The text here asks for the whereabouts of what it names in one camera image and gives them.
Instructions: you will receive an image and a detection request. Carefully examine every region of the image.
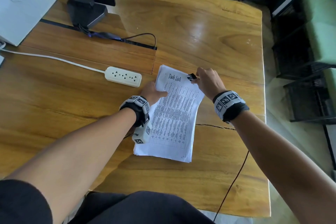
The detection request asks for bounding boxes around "person's left forearm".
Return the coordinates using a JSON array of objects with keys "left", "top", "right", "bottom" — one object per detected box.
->
[{"left": 5, "top": 107, "right": 137, "bottom": 224}]

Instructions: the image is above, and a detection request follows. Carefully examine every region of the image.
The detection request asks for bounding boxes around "white power strip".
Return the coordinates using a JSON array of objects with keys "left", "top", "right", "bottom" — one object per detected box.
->
[{"left": 104, "top": 66, "right": 142, "bottom": 88}]

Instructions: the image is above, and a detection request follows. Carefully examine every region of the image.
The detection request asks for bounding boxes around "black right camera cable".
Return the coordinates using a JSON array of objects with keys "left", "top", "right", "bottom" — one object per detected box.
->
[{"left": 212, "top": 150, "right": 250, "bottom": 223}]

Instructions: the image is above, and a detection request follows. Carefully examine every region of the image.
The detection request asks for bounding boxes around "white power strip cable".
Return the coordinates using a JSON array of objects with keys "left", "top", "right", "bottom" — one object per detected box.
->
[{"left": 0, "top": 49, "right": 106, "bottom": 74}]

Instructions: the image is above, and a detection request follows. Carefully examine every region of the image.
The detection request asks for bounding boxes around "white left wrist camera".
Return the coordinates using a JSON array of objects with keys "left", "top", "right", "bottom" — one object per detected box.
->
[{"left": 132, "top": 121, "right": 153, "bottom": 145}]

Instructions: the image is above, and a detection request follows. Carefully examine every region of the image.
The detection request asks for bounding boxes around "pile of printed papers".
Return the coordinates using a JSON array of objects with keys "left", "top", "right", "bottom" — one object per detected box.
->
[{"left": 133, "top": 64, "right": 205, "bottom": 164}]

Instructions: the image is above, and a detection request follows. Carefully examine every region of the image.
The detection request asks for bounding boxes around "black monitor cable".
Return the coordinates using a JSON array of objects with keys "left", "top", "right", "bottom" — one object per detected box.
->
[{"left": 77, "top": 26, "right": 157, "bottom": 48}]

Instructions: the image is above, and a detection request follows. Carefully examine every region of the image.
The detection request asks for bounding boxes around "person's black shirt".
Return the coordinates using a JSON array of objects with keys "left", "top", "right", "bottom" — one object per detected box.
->
[{"left": 0, "top": 179, "right": 216, "bottom": 224}]

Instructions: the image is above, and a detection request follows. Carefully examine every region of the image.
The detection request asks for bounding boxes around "right wristband with markers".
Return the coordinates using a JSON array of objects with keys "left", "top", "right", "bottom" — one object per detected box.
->
[{"left": 212, "top": 90, "right": 250, "bottom": 124}]

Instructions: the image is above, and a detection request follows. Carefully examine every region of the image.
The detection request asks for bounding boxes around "person's left hand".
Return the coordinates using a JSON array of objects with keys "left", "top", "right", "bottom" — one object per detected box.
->
[{"left": 139, "top": 80, "right": 168, "bottom": 107}]

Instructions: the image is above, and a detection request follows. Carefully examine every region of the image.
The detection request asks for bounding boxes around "row of green cushioned stools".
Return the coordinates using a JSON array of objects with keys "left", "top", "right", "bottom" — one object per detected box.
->
[{"left": 188, "top": 0, "right": 336, "bottom": 125}]

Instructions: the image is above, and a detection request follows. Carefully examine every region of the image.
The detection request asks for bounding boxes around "person's right hand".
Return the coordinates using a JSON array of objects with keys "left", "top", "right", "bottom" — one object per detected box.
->
[{"left": 189, "top": 67, "right": 228, "bottom": 102}]

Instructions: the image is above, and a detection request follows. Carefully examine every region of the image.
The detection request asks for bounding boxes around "wristband with markers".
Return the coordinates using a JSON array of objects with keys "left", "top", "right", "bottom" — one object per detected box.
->
[
  {"left": 212, "top": 90, "right": 250, "bottom": 124},
  {"left": 119, "top": 96, "right": 151, "bottom": 128}
]

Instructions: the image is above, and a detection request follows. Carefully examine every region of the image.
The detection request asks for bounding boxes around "person's right forearm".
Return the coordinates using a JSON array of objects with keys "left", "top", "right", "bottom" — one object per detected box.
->
[{"left": 231, "top": 111, "right": 336, "bottom": 224}]

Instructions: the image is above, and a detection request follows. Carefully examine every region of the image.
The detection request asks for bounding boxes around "left wristband with markers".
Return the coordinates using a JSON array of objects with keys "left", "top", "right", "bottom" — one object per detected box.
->
[{"left": 119, "top": 96, "right": 151, "bottom": 128}]

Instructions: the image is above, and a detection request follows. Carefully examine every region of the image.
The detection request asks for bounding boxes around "large white box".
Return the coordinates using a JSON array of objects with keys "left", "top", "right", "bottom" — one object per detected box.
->
[{"left": 0, "top": 0, "right": 58, "bottom": 47}]

